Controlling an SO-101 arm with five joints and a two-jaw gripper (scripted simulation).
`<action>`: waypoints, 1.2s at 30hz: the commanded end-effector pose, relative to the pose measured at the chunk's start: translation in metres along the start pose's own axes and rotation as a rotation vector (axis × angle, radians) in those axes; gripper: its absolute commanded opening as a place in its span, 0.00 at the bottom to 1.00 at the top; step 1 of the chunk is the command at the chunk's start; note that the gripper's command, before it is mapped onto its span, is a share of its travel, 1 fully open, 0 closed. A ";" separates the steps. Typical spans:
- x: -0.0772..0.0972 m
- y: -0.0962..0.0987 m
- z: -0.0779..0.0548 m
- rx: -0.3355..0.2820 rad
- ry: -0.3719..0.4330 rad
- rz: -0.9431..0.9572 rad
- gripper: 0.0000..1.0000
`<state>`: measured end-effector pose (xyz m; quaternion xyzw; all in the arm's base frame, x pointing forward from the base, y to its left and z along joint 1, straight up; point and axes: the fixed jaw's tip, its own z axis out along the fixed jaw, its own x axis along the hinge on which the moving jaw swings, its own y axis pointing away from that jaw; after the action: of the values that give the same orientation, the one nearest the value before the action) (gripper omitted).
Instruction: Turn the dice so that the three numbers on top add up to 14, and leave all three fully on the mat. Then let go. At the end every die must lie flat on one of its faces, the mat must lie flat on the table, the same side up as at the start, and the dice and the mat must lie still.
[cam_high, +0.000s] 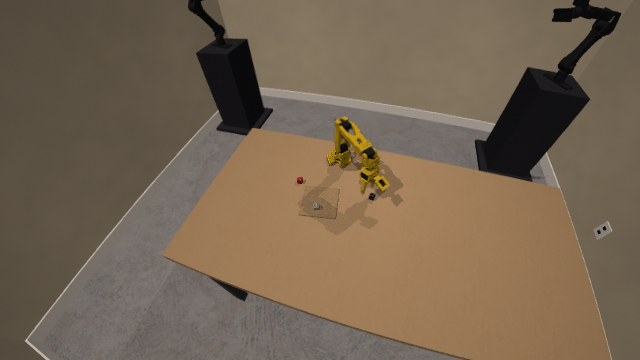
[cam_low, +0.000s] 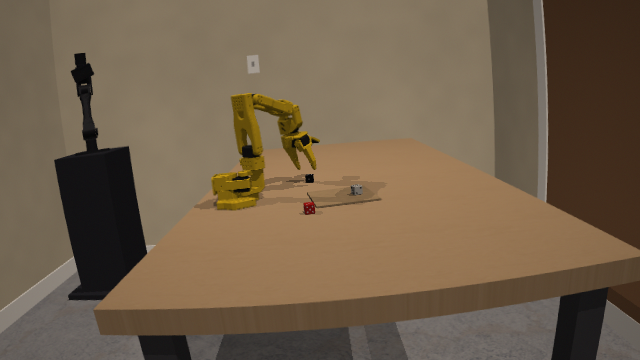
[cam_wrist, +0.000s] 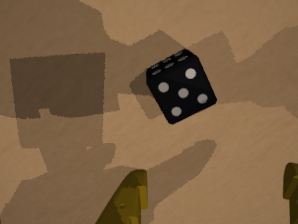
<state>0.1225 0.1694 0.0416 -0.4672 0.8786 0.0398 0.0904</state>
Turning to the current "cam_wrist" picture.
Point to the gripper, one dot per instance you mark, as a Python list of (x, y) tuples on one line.
[(130, 198)]

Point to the black die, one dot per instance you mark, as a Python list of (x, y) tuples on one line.
[(180, 86)]

